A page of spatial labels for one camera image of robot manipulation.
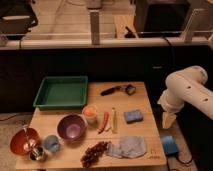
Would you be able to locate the purple bowl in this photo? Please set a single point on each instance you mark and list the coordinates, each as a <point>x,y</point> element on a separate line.
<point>71,127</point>

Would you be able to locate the small metal cup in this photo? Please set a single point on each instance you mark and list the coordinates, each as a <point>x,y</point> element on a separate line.
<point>37,154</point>

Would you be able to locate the green plastic tray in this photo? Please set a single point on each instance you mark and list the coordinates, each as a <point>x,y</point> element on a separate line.
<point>62,92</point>

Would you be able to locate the black chair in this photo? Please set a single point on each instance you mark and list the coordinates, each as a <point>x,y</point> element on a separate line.
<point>17,16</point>

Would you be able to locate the black handled brush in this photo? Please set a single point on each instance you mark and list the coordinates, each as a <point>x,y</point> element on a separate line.
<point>128,89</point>

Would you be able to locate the grey metal post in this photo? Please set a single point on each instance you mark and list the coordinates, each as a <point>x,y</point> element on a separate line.
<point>94,6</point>
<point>197,25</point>

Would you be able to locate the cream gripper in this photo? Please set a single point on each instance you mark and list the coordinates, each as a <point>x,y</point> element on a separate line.
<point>168,119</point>

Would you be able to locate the metal spoon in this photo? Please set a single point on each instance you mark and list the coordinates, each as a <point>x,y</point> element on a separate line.
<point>30,142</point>

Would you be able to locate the red chili pepper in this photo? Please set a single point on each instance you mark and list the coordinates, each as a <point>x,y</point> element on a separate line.
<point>104,122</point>

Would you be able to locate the blue sponge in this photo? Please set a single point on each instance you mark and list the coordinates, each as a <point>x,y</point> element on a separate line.
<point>133,116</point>

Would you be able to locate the bunch of dark grapes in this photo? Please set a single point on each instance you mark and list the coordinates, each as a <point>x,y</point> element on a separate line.
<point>92,154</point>

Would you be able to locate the small blue cup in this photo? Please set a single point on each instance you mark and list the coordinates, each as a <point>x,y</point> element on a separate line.
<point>51,143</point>

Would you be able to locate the red bowl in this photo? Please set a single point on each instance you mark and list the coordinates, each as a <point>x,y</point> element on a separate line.
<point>18,143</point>

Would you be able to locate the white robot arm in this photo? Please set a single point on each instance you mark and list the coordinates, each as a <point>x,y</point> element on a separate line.
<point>185,86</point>

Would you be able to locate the black cabinet box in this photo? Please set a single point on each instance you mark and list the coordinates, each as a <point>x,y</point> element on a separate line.
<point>160,16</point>

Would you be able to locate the blue grey cloth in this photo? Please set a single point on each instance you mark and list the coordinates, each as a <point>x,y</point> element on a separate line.
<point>129,147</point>

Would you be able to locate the grey metal post right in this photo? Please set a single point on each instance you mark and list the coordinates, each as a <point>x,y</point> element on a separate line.
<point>197,25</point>

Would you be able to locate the clear cup with orange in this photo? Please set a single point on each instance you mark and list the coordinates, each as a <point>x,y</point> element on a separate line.
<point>90,114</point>

